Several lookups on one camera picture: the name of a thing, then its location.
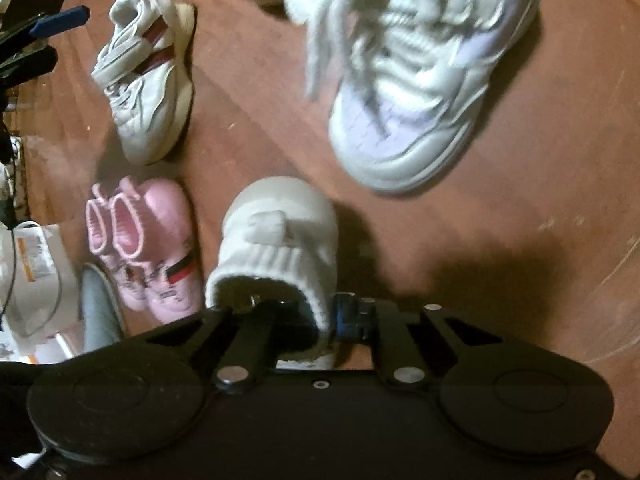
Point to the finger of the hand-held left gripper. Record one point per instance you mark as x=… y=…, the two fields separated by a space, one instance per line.
x=65 y=16
x=35 y=62

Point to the pink toddler shoe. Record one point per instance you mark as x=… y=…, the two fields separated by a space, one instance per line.
x=165 y=220
x=97 y=225

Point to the grey fabric object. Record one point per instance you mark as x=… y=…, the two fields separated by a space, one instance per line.
x=100 y=310

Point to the lavender white lace sneaker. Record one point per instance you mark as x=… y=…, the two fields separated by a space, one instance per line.
x=425 y=110

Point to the white bag with orange label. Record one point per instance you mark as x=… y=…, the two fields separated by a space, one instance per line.
x=35 y=280

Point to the white shoe with maroon stripes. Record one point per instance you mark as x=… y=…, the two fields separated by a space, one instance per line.
x=150 y=100

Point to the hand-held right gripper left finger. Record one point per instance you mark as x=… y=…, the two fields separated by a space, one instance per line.
x=260 y=320

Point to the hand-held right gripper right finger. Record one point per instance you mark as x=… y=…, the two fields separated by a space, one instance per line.
x=350 y=317

